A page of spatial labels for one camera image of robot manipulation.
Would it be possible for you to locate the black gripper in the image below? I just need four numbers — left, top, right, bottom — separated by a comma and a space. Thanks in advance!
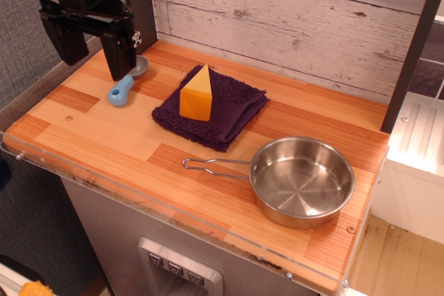
39, 0, 137, 81

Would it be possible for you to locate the yellow cake slice wedge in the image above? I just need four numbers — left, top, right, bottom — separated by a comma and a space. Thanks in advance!
179, 64, 213, 121

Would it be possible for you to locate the stainless steel pot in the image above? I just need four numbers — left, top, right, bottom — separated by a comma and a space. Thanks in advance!
182, 136, 357, 230

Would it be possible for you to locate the clear acrylic edge guard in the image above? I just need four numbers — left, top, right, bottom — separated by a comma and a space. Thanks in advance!
3, 125, 389, 295

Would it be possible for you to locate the purple folded towel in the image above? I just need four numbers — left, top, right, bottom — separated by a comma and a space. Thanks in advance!
152, 65, 268, 152

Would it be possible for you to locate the grey toy kitchen cabinet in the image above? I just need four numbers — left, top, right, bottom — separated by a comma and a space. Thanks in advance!
62, 179, 314, 295

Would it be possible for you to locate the silver button dispenser panel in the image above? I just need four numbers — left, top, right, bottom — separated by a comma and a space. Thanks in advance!
138, 237, 224, 295

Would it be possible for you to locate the orange object bottom corner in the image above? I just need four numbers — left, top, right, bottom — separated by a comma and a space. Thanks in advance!
18, 281, 54, 296

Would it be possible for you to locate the blue handled grey scoop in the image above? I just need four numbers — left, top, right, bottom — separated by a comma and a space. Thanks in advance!
108, 55, 149, 107

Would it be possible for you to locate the dark vertical frame post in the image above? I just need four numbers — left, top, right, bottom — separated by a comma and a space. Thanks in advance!
380, 0, 441, 134

